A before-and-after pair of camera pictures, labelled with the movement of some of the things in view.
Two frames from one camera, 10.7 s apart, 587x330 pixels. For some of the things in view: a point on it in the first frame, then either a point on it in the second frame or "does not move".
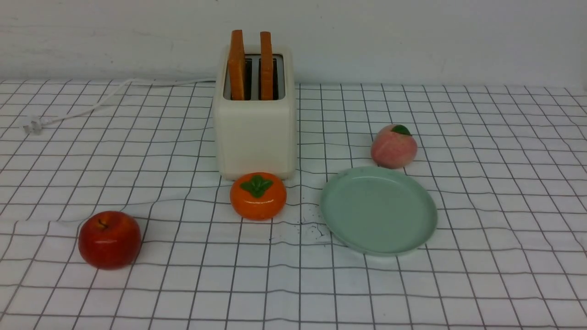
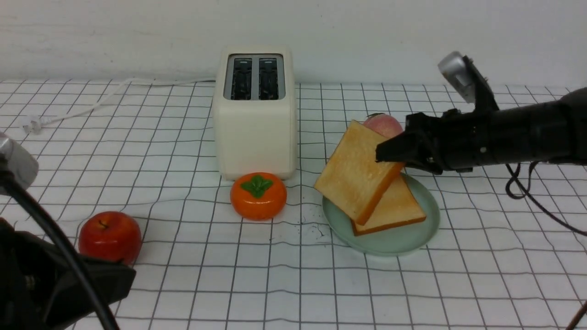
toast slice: x=236 y=66 -> x=351 y=180
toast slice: x=266 y=66 -> x=398 y=206
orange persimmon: x=258 y=196 does not move
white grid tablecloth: x=507 y=167 does not move
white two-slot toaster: x=253 y=135 does not move
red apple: x=110 y=240 does not move
